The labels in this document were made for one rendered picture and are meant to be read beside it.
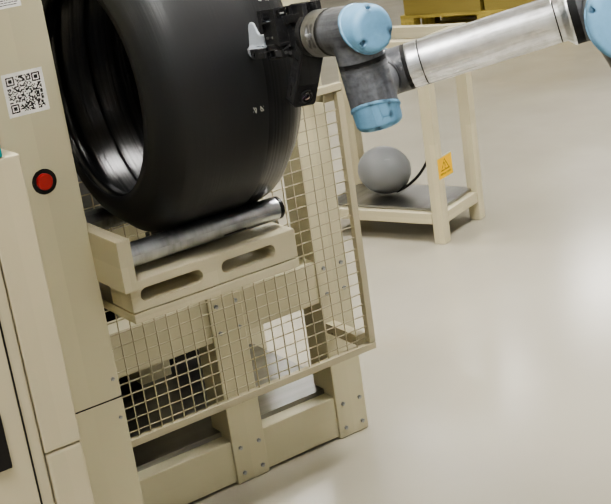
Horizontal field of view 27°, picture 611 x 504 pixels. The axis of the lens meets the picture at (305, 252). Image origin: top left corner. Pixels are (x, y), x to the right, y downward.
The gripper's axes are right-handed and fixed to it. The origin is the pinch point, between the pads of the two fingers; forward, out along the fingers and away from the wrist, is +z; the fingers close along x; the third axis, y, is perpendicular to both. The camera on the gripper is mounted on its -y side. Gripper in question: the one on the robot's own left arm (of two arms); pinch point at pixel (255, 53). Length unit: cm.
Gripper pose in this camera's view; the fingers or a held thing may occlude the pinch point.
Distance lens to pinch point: 217.9
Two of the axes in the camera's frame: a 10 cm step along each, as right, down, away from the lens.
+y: -1.9, -9.6, -2.2
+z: -5.4, -0.8, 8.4
